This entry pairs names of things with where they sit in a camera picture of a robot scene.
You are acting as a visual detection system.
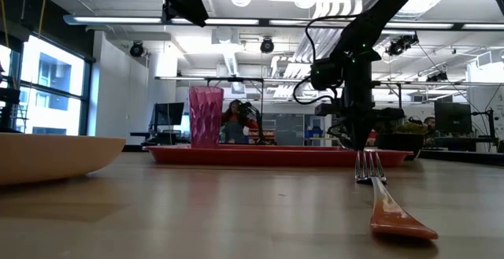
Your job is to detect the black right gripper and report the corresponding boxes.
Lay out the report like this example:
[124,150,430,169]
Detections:
[342,89,406,152]

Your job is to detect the red-handled metal fork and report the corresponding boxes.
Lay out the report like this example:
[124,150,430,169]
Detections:
[354,150,439,241]

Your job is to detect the pink faceted plastic cup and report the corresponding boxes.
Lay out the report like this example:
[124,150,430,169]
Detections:
[188,85,225,150]

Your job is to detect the cream round plate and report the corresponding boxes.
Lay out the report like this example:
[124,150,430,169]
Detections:
[0,132,128,187]

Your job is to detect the red rectangular tray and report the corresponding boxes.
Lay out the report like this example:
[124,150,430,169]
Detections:
[145,143,414,169]

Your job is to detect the black planter box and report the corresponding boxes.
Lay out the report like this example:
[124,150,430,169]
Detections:
[373,132,425,161]

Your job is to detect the green potted plant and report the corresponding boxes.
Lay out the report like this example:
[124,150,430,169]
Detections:
[373,119,430,136]

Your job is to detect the round black ceiling spotlight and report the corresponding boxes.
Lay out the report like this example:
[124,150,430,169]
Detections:
[129,41,145,58]
[259,37,276,54]

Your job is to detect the person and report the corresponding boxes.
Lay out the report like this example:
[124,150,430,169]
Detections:
[423,116,442,139]
[220,99,259,145]

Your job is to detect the long ceiling light bar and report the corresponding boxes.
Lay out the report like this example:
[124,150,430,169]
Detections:
[62,13,504,31]

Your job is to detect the dark computer monitor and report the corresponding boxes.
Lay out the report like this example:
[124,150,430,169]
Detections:
[153,102,185,127]
[434,100,473,136]

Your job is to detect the black adjacent table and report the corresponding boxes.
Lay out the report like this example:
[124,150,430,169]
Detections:
[417,135,504,168]

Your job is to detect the black metal stand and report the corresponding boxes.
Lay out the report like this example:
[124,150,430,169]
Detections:
[0,64,21,134]

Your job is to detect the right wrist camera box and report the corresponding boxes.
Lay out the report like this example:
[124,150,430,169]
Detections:
[313,102,344,117]

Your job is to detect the black background rig frame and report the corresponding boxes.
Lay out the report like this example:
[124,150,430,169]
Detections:
[372,80,403,110]
[204,76,265,142]

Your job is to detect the black overhead rig camera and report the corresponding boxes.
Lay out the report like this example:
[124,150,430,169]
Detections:
[387,33,420,57]

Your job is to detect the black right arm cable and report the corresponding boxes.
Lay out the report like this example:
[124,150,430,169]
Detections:
[292,14,355,106]

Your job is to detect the thin yellow cord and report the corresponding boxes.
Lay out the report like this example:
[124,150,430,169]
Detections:
[36,0,49,40]

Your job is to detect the window with dark frame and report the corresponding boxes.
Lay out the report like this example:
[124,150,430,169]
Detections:
[0,34,94,137]

